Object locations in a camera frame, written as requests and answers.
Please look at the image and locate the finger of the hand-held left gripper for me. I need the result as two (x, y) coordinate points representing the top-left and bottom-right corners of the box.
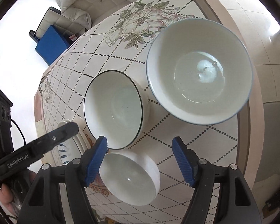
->
(34, 122), (80, 156)

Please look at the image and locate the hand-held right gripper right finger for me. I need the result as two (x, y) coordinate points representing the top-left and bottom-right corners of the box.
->
(172, 136), (263, 224)

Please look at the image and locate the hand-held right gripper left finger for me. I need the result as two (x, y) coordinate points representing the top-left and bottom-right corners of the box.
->
(19, 135), (108, 224)

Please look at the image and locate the plain white plate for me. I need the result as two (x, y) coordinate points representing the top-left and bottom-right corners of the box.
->
(57, 120), (94, 153)

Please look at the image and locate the plain white bowl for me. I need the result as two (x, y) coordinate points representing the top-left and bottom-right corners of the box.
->
(98, 151), (160, 206)

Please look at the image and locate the black rimmed white bowl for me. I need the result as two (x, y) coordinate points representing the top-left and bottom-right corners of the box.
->
(83, 70), (151, 150)

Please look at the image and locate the blue rimmed white bowl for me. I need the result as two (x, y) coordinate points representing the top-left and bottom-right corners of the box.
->
(146, 19), (254, 125)

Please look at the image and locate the person's left hand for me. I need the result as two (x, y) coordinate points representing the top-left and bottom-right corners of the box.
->
(0, 170), (37, 216)

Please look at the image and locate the floral tablecloth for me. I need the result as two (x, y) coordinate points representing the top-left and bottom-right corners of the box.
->
(34, 0), (252, 224)

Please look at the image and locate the beige patchwork cloth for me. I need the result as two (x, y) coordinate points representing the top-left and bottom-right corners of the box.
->
(33, 73), (50, 143)

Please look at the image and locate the grey upholstered chair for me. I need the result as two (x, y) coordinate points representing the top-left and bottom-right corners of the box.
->
(251, 100), (280, 187)

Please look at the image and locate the blue folded mat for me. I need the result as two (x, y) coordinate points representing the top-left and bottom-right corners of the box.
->
(35, 25), (72, 66)

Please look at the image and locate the folded cream cushion chair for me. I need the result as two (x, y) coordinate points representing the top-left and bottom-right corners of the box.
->
(29, 7), (94, 43)

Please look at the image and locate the black cable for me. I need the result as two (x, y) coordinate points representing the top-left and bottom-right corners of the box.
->
(10, 119), (27, 148)

